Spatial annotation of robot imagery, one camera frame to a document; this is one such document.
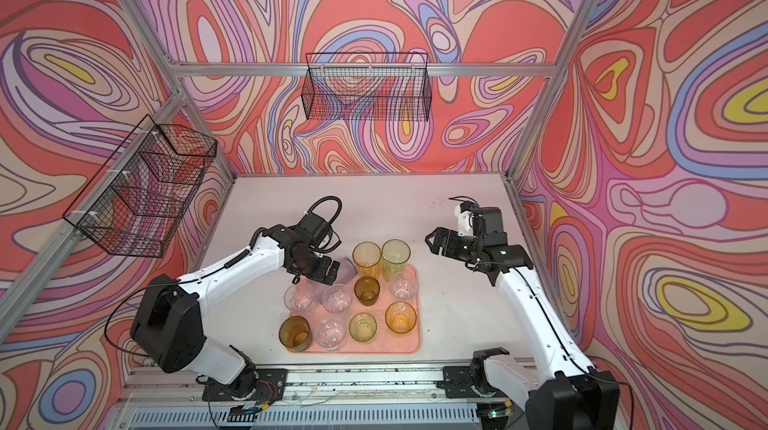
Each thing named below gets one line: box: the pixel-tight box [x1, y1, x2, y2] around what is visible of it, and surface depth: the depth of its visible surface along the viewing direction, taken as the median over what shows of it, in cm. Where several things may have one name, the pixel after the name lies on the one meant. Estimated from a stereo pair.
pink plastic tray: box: [290, 265, 422, 354], surface depth 83 cm
